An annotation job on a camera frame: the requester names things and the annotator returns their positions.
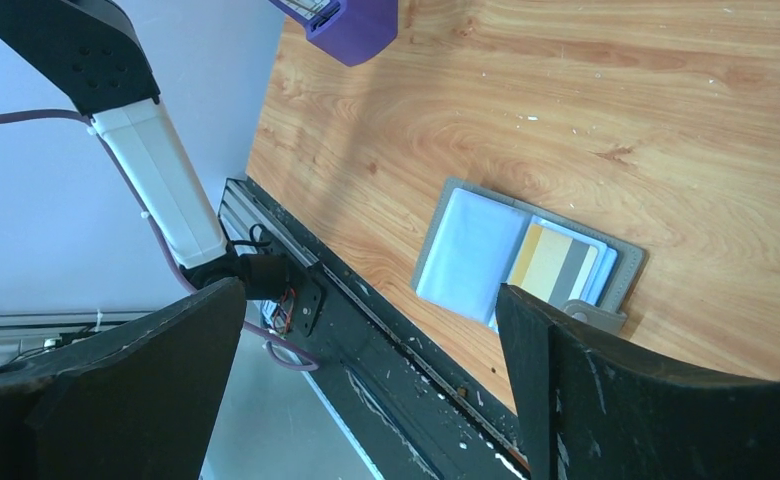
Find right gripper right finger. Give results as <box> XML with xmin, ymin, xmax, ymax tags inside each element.
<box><xmin>495</xmin><ymin>284</ymin><xmax>780</xmax><ymax>479</ymax></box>

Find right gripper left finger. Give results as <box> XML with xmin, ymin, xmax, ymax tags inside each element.
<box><xmin>0</xmin><ymin>279</ymin><xmax>246</xmax><ymax>479</ymax></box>

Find gold card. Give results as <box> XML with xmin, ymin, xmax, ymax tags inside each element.
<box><xmin>507</xmin><ymin>224</ymin><xmax>601</xmax><ymax>307</ymax></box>

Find grey card holder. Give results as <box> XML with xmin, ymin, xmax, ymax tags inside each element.
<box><xmin>411</xmin><ymin>177</ymin><xmax>646</xmax><ymax>334</ymax></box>

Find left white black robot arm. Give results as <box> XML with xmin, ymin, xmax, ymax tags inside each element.
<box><xmin>0</xmin><ymin>1</ymin><xmax>288</xmax><ymax>300</ymax></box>

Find purple metronome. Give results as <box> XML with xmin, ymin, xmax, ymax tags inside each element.
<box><xmin>270</xmin><ymin>0</ymin><xmax>399</xmax><ymax>67</ymax></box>

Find aluminium rail frame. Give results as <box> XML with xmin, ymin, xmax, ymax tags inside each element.
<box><xmin>0</xmin><ymin>179</ymin><xmax>324</xmax><ymax>349</ymax></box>

